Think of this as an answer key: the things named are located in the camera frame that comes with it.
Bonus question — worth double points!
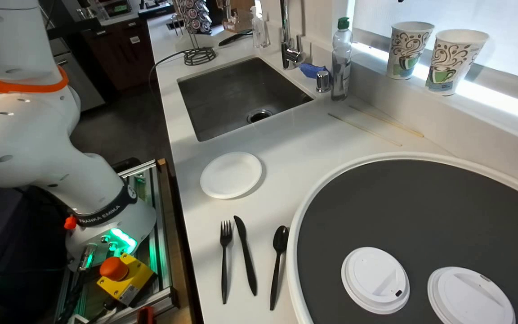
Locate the black plastic knife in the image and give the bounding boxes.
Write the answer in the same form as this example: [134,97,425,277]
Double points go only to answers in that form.
[232,214,261,298]

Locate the clear green-capped soap bottle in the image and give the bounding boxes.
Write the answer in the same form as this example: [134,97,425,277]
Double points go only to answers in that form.
[330,14,357,102]

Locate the small white plate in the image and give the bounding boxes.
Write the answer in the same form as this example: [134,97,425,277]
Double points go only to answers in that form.
[198,149,267,201]

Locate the patterned paper cup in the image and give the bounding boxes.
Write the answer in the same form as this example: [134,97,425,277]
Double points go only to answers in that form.
[387,19,437,81]
[425,27,491,97]

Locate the stainless steel sink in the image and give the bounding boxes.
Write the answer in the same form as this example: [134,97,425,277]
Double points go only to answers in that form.
[177,55,315,144]

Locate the round sink drain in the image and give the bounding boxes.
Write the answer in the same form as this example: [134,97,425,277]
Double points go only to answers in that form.
[245,108,272,126]

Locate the black plastic fork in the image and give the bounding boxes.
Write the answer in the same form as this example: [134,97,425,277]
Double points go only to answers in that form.
[218,217,236,306]

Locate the black plastic spoon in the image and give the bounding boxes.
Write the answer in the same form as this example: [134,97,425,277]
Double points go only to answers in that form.
[268,223,292,313]

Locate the clear soap dispenser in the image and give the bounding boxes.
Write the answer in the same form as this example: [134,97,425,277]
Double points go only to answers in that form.
[252,12,274,50]

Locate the chrome gooseneck faucet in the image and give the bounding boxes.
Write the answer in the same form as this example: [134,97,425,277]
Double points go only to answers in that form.
[277,0,310,72]

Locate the white window sill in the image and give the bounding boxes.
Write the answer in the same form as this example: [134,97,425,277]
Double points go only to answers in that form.
[348,25,518,153]

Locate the brown wooden cabinet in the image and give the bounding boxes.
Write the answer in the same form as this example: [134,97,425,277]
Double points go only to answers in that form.
[83,16,155,104]

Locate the round black white-rimmed tray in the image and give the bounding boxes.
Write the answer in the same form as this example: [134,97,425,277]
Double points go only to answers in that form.
[286,151,518,324]

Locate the white plastic cup lid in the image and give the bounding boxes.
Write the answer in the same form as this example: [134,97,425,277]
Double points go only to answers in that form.
[339,244,412,316]
[425,264,518,324]

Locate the blue dish brush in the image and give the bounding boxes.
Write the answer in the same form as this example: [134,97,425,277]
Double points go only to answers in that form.
[299,59,333,93]

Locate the wire pod rack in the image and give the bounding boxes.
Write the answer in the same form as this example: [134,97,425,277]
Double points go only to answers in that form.
[173,0,220,68]

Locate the yellow emergency stop box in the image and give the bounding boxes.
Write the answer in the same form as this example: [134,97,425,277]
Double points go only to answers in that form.
[94,253,157,309]

